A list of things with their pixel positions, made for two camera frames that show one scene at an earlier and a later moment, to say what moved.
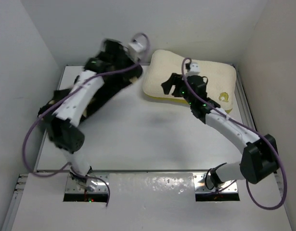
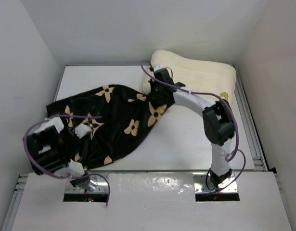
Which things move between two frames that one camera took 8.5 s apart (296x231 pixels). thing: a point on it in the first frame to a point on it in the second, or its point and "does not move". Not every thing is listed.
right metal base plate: x=199 y=179 does not move
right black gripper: x=177 y=80 to x=153 y=93
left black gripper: x=126 y=55 to x=70 y=146
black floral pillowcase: x=116 y=76 to x=103 y=123
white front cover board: x=155 y=201 does not move
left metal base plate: x=71 y=186 does not move
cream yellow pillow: x=161 y=64 does not move
